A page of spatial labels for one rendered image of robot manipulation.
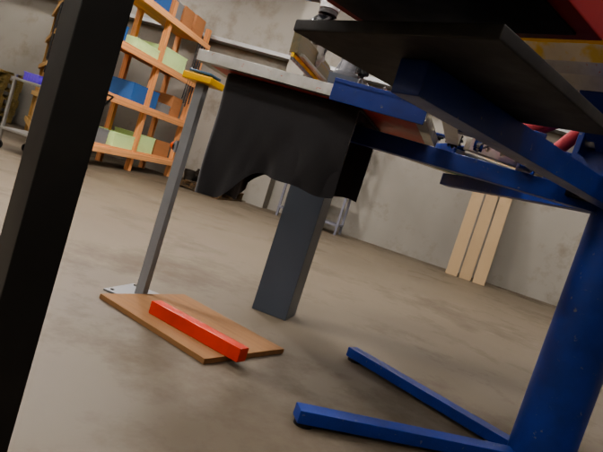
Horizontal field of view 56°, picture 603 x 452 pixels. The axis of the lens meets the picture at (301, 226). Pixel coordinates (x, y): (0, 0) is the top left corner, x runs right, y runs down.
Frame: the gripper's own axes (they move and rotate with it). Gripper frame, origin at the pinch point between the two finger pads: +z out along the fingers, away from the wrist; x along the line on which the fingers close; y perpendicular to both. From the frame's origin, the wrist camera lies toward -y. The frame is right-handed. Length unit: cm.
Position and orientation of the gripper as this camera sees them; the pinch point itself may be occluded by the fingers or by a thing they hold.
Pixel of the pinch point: (310, 63)
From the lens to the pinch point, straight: 217.4
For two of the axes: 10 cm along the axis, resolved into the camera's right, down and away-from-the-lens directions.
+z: -3.0, 9.5, 0.9
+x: -9.1, -3.1, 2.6
